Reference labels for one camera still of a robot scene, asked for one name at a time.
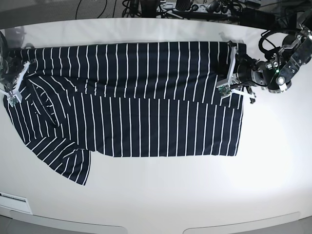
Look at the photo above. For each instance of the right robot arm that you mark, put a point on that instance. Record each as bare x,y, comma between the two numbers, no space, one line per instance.
12,70

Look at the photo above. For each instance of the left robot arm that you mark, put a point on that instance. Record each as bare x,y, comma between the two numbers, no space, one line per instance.
281,65

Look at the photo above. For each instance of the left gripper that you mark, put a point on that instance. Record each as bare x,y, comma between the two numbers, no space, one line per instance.
247,72

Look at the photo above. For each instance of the navy white-striped T-shirt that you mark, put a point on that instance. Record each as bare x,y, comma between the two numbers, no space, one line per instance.
125,100

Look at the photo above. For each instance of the white label plate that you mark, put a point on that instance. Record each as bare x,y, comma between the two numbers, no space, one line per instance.
15,203

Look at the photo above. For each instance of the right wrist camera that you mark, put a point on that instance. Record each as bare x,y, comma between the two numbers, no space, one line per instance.
14,99

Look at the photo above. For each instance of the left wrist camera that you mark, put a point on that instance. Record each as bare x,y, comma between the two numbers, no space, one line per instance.
224,90

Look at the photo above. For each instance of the white power strip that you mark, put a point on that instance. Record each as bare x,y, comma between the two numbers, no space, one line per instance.
196,8

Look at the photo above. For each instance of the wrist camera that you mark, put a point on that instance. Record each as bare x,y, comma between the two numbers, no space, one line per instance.
224,90
14,99

